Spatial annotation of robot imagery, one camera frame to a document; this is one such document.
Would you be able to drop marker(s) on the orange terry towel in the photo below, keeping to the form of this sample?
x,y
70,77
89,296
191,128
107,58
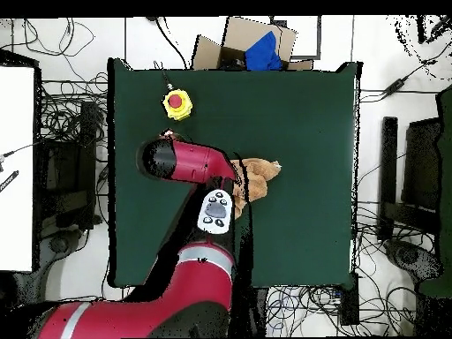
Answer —
x,y
261,169

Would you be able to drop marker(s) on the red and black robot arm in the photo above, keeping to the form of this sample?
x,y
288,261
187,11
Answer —
x,y
194,162

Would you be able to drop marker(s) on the dark green table cloth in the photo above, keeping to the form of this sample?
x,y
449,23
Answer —
x,y
300,141

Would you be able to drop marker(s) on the yellow emergency stop button box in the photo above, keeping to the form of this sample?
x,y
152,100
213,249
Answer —
x,y
175,106

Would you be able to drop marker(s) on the blue garment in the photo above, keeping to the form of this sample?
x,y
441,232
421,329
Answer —
x,y
263,53

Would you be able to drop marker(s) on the black stand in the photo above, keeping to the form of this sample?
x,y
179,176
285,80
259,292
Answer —
x,y
86,159
388,159

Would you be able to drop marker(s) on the brown cardboard box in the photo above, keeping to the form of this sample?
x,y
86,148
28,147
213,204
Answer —
x,y
236,33

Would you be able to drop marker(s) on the black framed white panel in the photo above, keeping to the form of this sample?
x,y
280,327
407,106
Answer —
x,y
319,35

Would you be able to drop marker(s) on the black chair base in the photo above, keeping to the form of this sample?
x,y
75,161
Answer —
x,y
406,256

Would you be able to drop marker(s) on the black striped bar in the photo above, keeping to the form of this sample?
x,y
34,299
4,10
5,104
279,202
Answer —
x,y
9,180

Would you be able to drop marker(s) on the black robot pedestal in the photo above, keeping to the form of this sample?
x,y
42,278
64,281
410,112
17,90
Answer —
x,y
257,310

